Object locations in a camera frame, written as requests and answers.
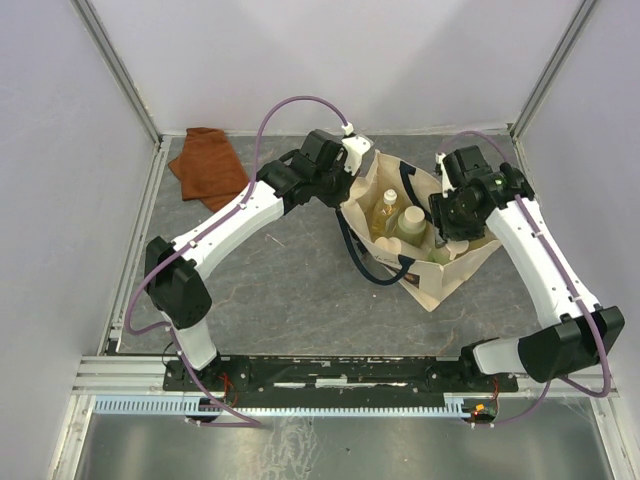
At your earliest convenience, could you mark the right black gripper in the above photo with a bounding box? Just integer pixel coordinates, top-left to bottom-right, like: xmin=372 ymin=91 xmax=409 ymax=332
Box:
xmin=426 ymin=190 xmax=485 ymax=249

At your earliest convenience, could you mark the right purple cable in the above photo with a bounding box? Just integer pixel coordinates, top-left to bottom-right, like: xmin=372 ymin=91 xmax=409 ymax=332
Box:
xmin=438 ymin=130 xmax=615 ymax=426

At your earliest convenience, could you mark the green pump bottle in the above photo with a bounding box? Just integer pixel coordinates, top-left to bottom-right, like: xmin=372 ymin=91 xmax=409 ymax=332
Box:
xmin=430 ymin=240 xmax=469 ymax=265

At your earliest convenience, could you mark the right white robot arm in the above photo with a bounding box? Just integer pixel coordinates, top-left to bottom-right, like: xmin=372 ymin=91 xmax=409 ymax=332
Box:
xmin=429 ymin=146 xmax=625 ymax=391

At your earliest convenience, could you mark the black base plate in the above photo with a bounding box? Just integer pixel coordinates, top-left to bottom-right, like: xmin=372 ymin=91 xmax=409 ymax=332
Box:
xmin=163 ymin=355 xmax=518 ymax=407

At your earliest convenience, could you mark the purple cable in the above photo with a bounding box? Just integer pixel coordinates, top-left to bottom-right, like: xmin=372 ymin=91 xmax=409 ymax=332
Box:
xmin=123 ymin=95 xmax=354 ymax=426
xmin=438 ymin=130 xmax=615 ymax=426

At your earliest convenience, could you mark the cream bottle with cap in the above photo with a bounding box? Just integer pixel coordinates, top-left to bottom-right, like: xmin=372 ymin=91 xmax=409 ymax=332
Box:
xmin=375 ymin=237 xmax=402 ymax=255

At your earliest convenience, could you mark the green bottle with white cap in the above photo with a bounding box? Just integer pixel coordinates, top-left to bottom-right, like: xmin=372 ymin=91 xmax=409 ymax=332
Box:
xmin=394 ymin=206 xmax=427 ymax=247

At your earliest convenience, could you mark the brown folded towel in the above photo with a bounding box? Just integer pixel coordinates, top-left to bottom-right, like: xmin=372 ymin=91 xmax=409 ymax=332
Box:
xmin=169 ymin=127 xmax=249 ymax=212

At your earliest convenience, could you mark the aluminium frame rail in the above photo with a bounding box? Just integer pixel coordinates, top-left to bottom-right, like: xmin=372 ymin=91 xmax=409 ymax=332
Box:
xmin=70 ymin=0 xmax=162 ymax=144

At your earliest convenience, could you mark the blue toothed cable duct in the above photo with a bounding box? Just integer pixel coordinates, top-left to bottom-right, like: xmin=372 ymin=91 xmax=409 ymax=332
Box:
xmin=94 ymin=395 xmax=495 ymax=419

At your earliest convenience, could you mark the clear amber liquid bottle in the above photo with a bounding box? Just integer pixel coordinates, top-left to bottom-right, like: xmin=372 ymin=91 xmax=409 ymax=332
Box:
xmin=369 ymin=189 xmax=401 ymax=240

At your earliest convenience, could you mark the beige canvas tote bag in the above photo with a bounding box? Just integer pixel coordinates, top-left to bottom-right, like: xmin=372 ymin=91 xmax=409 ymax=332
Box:
xmin=340 ymin=151 xmax=501 ymax=312

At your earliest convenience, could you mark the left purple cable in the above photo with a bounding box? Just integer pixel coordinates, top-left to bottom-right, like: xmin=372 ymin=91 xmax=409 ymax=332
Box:
xmin=123 ymin=95 xmax=354 ymax=426

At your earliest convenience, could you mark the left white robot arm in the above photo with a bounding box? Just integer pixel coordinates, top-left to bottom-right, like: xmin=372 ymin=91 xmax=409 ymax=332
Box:
xmin=145 ymin=129 xmax=372 ymax=390

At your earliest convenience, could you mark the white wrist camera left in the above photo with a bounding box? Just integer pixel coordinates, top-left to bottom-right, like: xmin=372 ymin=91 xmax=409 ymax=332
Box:
xmin=342 ymin=134 xmax=373 ymax=176

